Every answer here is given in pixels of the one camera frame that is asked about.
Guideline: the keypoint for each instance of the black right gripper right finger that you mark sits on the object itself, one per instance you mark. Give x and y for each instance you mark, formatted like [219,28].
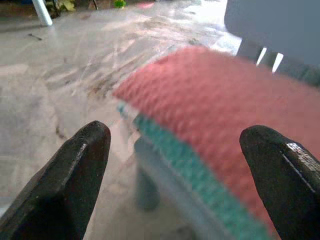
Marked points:
[287,190]

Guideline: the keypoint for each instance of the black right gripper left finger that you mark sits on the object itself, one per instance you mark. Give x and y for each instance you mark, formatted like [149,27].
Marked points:
[65,190]

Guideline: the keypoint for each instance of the pink plush pillow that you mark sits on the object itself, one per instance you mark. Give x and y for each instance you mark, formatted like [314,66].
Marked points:
[212,105]

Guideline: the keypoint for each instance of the mint green seat cushion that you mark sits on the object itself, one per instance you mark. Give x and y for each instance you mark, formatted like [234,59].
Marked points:
[185,160]

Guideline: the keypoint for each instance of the light blue child chair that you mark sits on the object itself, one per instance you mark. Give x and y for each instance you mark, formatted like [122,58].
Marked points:
[280,27]

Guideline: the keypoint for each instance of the white pole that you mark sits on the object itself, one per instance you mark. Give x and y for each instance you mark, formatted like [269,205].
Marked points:
[42,12]

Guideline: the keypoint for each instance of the small green toy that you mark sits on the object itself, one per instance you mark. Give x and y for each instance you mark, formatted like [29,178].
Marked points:
[119,3]

